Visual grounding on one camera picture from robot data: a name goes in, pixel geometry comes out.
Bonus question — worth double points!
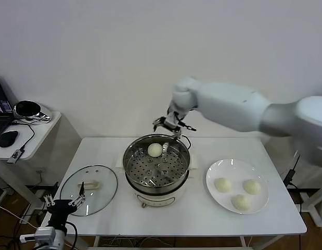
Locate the white side desk with label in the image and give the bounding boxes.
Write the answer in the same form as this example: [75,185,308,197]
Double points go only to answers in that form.
[293,153,322,227]

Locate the grey charger cable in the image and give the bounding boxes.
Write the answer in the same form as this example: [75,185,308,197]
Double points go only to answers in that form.
[290,149,301,171]

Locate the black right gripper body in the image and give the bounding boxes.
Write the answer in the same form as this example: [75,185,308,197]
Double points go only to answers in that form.
[160,111,184,140]

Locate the chrome and black headset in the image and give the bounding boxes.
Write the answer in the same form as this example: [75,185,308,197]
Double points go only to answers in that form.
[14,100,52,123]

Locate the round glass lid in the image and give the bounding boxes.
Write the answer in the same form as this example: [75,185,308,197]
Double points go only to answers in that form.
[59,164,118,217]

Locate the black computer mouse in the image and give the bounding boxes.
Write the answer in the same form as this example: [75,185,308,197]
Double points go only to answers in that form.
[0,130,19,148]

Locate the thin tangled wires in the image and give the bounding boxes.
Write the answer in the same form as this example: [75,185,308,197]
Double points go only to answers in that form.
[100,235,177,248]

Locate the grey usb hub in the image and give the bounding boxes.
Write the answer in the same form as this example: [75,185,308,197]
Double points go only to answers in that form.
[6,149,23,165]

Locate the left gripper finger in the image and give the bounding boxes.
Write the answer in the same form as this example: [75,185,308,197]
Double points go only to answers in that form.
[68,181,86,208]
[43,181,59,208]

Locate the black power adapter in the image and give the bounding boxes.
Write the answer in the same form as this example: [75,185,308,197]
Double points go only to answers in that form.
[284,169,296,185]

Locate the black cooker power cord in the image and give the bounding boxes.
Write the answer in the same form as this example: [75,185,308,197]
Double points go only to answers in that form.
[181,134,191,151]

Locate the stainless steel steamer basket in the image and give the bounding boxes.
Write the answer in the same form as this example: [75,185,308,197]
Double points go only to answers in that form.
[123,134,190,191]

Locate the white floor cable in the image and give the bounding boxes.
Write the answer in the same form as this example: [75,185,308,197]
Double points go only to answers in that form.
[0,203,42,230]

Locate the white side desk with mouse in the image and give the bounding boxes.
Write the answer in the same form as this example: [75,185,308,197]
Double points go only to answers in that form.
[0,111,62,217]

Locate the black usb cable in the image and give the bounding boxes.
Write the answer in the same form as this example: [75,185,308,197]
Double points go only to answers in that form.
[8,121,36,152]

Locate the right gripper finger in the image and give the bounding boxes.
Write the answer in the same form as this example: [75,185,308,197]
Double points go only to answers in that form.
[180,122,197,132]
[153,117,166,131]

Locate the white steamed baozi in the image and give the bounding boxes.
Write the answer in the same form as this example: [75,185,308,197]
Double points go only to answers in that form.
[242,179,262,195]
[231,194,252,211]
[214,177,232,194]
[147,142,163,158]

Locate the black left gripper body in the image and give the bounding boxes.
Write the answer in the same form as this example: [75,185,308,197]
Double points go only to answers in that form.
[47,199,73,230]

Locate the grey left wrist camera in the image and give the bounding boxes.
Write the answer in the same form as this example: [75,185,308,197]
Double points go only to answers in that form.
[20,227,57,243]

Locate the cream electric cooker base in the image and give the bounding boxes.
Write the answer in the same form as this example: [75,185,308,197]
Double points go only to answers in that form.
[115,153,198,209]

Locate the white round plate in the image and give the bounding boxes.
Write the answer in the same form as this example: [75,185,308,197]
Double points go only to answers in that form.
[205,158,269,215]

